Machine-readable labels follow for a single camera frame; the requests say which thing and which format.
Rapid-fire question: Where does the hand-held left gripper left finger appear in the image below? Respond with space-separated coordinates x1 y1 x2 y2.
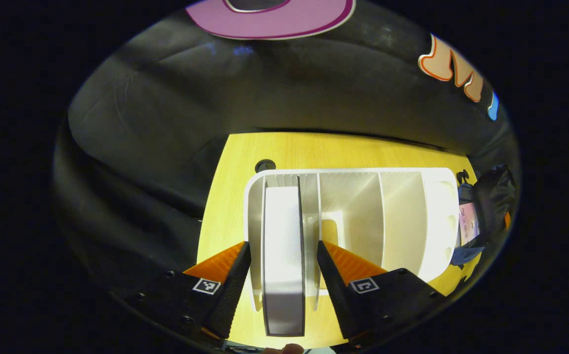
127 241 251 342

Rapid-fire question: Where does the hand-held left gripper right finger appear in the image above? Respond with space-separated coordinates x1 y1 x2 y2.
317 240 447 345

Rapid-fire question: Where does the black backdrop cloth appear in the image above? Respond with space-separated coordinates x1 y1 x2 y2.
53 0 521 295

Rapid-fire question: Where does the blue schoolbag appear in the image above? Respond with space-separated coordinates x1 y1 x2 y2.
450 165 517 268

